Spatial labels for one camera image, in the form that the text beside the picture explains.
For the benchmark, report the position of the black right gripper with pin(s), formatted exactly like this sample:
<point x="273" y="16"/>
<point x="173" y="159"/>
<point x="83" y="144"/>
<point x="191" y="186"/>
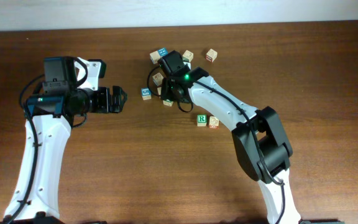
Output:
<point x="166" y="91"/>

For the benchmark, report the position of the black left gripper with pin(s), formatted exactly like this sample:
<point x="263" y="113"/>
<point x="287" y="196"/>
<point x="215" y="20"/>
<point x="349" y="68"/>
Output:
<point x="105" y="104"/>

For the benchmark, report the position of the green letter B block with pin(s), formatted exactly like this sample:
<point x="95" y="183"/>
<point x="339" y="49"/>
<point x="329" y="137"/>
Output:
<point x="167" y="102"/>

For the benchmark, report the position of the green letter R block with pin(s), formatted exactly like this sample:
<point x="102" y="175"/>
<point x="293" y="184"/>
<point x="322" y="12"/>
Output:
<point x="201" y="120"/>

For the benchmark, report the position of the red sided wooden block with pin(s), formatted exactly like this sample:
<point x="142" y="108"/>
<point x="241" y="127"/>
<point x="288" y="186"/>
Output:
<point x="213" y="122"/>

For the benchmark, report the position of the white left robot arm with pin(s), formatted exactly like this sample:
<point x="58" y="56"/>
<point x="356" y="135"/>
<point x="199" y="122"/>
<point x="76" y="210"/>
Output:
<point x="63" y="97"/>

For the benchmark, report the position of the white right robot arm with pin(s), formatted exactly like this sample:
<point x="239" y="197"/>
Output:
<point x="261" y="144"/>

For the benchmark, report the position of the baseball picture wooden block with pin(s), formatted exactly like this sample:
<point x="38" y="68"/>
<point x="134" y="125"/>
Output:
<point x="158" y="79"/>

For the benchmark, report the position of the blue number five block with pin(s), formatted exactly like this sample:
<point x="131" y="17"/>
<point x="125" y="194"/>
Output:
<point x="146" y="94"/>

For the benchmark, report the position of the plain wooden block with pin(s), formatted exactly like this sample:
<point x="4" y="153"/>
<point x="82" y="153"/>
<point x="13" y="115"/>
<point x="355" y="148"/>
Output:
<point x="155" y="56"/>

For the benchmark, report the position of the blue top wooden block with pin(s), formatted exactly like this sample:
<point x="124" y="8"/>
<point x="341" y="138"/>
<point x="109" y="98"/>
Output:
<point x="162" y="52"/>

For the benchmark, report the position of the green sided wooden block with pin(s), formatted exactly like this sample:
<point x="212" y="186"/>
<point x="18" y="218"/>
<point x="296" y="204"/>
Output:
<point x="187" y="56"/>

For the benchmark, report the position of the red sided far block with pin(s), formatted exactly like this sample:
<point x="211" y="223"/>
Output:
<point x="211" y="55"/>

